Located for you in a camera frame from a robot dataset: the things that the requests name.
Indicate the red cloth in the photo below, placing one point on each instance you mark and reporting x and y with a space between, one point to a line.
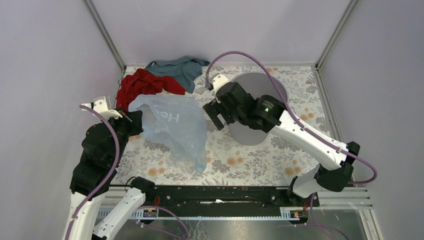
142 82

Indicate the grey-blue cloth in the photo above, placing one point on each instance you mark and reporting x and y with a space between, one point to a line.
184 70

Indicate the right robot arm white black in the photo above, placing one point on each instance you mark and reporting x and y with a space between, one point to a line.
270 115

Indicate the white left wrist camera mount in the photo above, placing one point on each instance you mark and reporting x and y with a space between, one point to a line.
102 105

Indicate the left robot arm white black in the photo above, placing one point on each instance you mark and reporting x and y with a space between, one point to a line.
103 148

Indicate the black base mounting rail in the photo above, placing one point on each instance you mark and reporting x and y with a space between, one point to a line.
207 201

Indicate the light blue plastic trash bag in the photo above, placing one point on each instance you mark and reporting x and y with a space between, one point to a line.
177 122

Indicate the grey trash bin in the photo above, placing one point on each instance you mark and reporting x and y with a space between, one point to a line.
256 84

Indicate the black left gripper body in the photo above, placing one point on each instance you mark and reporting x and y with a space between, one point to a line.
127 125

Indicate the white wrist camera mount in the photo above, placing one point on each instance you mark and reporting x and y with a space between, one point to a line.
102 105
217 82

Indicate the aluminium corner frame post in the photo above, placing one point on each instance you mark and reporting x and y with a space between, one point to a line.
334 36
101 27

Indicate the left aluminium corner frame post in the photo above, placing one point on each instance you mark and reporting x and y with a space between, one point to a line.
101 27

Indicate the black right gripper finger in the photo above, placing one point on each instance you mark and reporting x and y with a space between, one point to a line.
212 108
225 115

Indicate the right aluminium corner frame post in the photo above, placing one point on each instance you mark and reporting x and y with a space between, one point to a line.
334 36

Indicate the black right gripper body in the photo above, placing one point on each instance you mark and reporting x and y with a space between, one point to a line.
237 118

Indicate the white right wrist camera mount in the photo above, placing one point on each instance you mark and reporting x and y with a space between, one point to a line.
217 82

